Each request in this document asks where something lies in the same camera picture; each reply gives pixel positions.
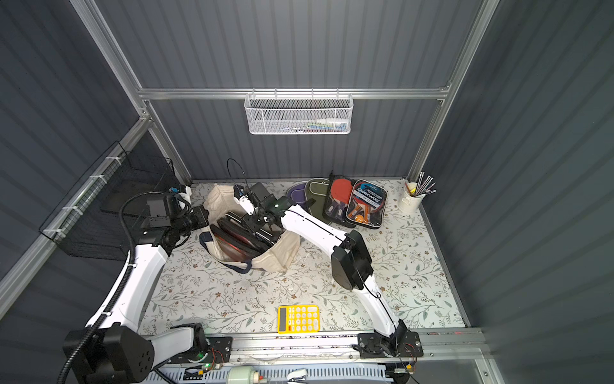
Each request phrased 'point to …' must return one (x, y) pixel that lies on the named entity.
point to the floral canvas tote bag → (219, 200)
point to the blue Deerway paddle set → (366, 204)
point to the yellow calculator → (301, 318)
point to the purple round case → (297, 193)
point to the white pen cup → (410, 204)
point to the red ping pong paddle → (338, 200)
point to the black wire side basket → (87, 223)
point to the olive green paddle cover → (316, 189)
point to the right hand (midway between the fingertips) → (250, 217)
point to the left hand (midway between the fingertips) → (209, 211)
